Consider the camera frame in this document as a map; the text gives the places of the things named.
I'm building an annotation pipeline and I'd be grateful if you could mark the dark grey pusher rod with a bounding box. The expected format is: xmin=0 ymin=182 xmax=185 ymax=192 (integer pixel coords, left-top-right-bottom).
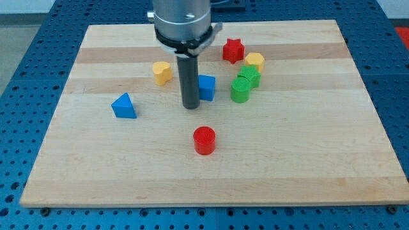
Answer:
xmin=177 ymin=57 xmax=200 ymax=109

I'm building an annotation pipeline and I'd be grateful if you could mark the black clamp ring mount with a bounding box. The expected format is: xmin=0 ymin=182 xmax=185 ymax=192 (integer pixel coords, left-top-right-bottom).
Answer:
xmin=155 ymin=22 xmax=223 ymax=58

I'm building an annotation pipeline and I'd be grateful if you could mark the blue cube block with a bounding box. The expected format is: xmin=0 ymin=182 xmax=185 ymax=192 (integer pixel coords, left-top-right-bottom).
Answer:
xmin=199 ymin=75 xmax=216 ymax=101

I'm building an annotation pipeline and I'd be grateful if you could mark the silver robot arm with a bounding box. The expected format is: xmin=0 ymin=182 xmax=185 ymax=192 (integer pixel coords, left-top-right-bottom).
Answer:
xmin=147 ymin=0 xmax=223 ymax=109

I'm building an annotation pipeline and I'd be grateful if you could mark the yellow heart block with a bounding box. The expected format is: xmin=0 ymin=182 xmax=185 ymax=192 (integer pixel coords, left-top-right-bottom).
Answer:
xmin=152 ymin=61 xmax=173 ymax=86

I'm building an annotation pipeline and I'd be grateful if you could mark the red star block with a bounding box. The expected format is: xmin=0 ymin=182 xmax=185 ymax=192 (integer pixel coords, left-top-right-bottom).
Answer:
xmin=222 ymin=38 xmax=245 ymax=64

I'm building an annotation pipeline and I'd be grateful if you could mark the green cylinder block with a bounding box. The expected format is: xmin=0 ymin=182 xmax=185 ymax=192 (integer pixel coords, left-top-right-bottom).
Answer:
xmin=231 ymin=77 xmax=251 ymax=103

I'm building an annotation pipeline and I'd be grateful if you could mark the green star block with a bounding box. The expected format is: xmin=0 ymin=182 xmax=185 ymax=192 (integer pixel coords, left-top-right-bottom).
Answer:
xmin=237 ymin=65 xmax=261 ymax=89

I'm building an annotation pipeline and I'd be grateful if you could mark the yellow hexagon block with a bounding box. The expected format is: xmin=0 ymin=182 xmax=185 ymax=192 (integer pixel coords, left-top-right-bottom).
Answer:
xmin=244 ymin=52 xmax=265 ymax=73

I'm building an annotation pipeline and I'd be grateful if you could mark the red cylinder block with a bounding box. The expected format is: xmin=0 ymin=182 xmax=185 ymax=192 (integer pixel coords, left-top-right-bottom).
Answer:
xmin=193 ymin=126 xmax=216 ymax=155

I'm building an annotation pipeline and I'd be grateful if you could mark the blue triangle block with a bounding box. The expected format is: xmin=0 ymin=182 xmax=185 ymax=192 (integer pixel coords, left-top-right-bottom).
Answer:
xmin=111 ymin=93 xmax=137 ymax=119

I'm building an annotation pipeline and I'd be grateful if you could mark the wooden board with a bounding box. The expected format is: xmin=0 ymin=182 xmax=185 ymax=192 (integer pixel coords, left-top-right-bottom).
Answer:
xmin=20 ymin=20 xmax=408 ymax=208

